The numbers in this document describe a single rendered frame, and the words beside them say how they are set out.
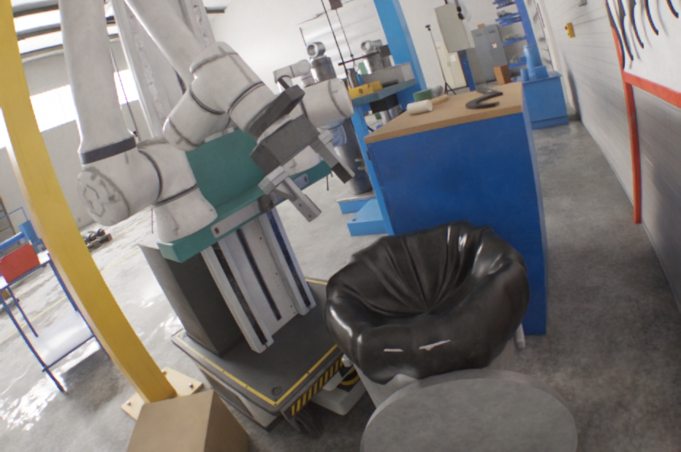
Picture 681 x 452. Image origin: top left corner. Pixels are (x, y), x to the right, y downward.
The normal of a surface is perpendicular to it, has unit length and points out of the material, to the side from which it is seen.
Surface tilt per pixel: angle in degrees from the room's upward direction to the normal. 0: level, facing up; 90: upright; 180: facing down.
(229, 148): 90
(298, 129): 66
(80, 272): 90
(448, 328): 56
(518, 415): 77
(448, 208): 90
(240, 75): 71
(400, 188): 90
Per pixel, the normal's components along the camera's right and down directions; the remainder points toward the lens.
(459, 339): 0.01, 0.07
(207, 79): -0.28, 0.36
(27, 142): 0.83, -0.12
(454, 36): -0.46, 0.39
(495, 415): -0.30, 0.14
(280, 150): 0.60, -0.45
